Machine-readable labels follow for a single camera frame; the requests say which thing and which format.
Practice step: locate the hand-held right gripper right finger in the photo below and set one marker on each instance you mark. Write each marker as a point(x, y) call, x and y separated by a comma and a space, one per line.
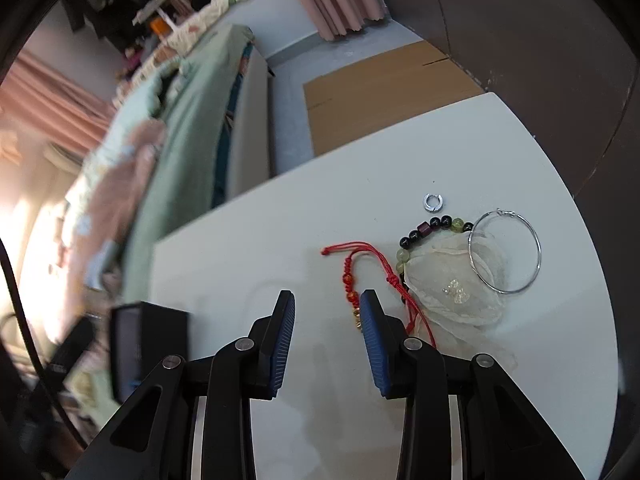
point(375, 345)

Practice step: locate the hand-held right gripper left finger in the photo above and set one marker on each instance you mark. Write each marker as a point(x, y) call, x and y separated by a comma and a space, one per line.
point(280, 340)

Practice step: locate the black jewelry box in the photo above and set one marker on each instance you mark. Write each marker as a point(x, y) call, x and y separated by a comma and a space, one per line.
point(160, 330)

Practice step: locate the sheer white organza pouch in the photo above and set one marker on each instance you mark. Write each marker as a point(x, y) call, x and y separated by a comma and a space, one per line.
point(450, 260)

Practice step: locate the large silver hoop earring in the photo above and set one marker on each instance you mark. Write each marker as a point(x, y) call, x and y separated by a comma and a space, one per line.
point(539, 255)

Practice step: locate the pink printed blanket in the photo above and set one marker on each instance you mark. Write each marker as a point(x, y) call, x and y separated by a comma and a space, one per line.
point(125, 185)

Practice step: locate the bed with green sheet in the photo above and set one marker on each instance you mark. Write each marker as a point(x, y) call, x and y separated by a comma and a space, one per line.
point(190, 125)

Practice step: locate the flat cardboard sheet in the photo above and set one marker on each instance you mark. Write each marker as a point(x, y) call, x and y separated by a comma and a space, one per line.
point(380, 95)

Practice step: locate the orange box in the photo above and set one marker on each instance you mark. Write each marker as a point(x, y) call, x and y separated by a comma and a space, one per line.
point(159, 25)

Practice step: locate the floral window seat cushion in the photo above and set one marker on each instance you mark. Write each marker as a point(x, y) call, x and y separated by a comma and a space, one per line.
point(215, 5)

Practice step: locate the white folding stand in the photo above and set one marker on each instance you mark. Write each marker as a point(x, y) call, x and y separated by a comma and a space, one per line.
point(155, 7)

